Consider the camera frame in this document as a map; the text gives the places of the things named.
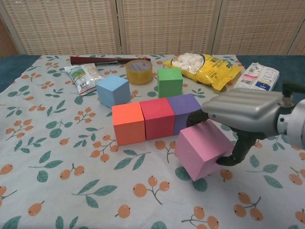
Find white green snack packet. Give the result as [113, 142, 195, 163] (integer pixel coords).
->
[64, 63, 111, 96]

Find red foam cube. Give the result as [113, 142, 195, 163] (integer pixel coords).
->
[139, 97, 176, 141]

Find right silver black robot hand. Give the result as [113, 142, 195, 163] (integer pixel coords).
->
[185, 87, 290, 167]

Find bamboo folding screen panel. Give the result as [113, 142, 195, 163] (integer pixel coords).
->
[118, 0, 221, 55]
[215, 0, 305, 55]
[0, 14, 21, 58]
[0, 0, 120, 56]
[288, 21, 305, 56]

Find pink foam cube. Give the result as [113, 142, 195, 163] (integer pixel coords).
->
[174, 119, 235, 181]

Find orange foam cube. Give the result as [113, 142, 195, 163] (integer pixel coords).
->
[112, 103, 146, 146]

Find green foam cube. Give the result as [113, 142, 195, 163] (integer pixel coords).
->
[157, 67, 183, 98]

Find white yellow-edged snack pack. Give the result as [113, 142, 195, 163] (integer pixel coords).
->
[232, 62, 280, 92]

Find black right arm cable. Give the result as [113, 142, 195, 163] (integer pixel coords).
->
[282, 82, 305, 102]

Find yellow marshmallow bag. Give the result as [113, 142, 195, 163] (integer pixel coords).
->
[163, 52, 244, 93]

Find purple foam cube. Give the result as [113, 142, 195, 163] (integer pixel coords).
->
[167, 93, 203, 136]

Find blue foam cube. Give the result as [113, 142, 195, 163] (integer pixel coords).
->
[96, 74, 131, 108]

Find floral print tablecloth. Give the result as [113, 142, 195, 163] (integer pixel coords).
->
[0, 54, 305, 229]

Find yellow packing tape roll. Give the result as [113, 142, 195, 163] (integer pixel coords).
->
[125, 59, 153, 85]

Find dark red folded fan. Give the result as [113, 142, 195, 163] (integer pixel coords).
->
[70, 56, 152, 66]

